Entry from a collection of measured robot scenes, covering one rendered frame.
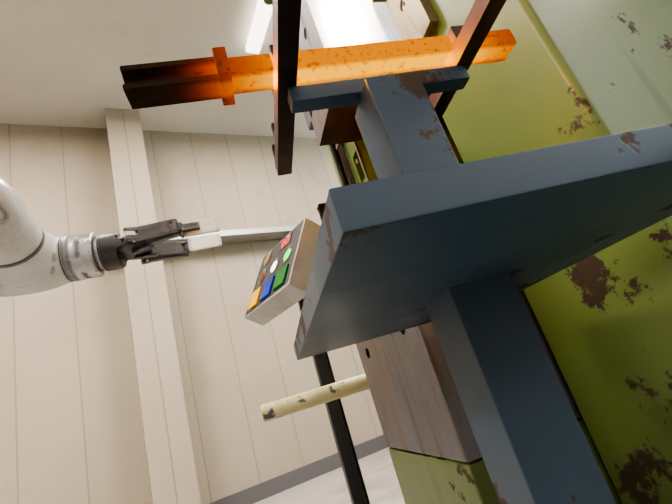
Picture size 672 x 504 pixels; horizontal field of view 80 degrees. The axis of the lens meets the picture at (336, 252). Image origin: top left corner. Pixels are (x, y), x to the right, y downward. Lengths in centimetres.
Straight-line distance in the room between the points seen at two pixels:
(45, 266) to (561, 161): 83
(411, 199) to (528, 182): 5
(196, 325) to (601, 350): 355
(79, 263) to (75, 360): 300
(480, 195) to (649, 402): 52
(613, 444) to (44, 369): 367
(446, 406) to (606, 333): 24
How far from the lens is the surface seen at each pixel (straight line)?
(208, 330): 393
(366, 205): 16
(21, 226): 83
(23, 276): 90
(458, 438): 66
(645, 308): 61
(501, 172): 19
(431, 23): 88
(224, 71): 45
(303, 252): 132
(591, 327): 67
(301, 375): 405
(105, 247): 89
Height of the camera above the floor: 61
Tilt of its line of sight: 19 degrees up
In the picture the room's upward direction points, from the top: 17 degrees counter-clockwise
